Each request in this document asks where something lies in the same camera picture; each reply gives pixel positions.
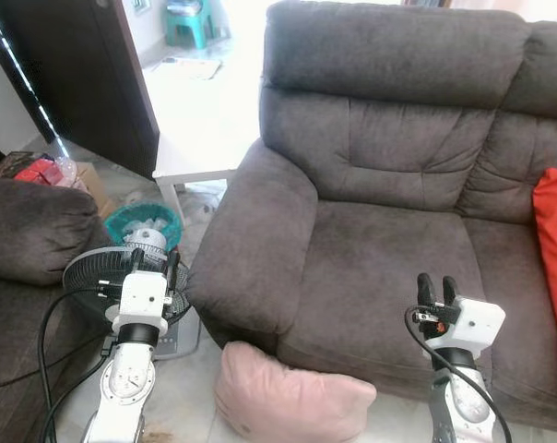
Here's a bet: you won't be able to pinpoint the dark brown door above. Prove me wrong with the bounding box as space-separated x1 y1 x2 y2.
0 0 160 179

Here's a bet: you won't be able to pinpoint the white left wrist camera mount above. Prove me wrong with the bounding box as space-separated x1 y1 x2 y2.
113 270 173 335

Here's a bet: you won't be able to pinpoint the red packages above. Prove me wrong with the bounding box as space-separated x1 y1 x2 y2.
16 157 63 186

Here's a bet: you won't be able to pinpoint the cardboard box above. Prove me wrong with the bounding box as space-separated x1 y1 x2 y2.
71 162 118 218

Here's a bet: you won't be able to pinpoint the pink pillow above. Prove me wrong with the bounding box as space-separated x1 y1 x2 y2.
214 341 378 443

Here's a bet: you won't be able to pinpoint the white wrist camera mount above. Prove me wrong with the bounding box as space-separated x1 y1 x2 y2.
426 297 506 361
113 270 173 335

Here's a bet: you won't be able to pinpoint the patterned floor mat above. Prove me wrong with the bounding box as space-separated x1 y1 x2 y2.
159 57 222 81

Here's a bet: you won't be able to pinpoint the white side table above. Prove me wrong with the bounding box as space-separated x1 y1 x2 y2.
152 55 266 222

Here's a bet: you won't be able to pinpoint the dark grey fabric armchair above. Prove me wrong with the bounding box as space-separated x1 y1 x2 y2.
0 175 113 443

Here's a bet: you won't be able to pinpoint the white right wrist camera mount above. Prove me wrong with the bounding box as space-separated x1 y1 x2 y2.
426 297 506 361

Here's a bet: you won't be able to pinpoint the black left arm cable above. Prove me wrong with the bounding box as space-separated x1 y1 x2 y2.
37 286 123 443

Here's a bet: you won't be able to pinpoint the dark grey fabric sofa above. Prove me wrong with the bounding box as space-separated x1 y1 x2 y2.
186 0 557 430

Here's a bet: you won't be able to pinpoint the teal plastic stool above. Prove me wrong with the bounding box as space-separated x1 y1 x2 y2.
163 0 215 49

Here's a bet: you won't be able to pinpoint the teal plastic basket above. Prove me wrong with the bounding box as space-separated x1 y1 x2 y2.
103 201 184 252

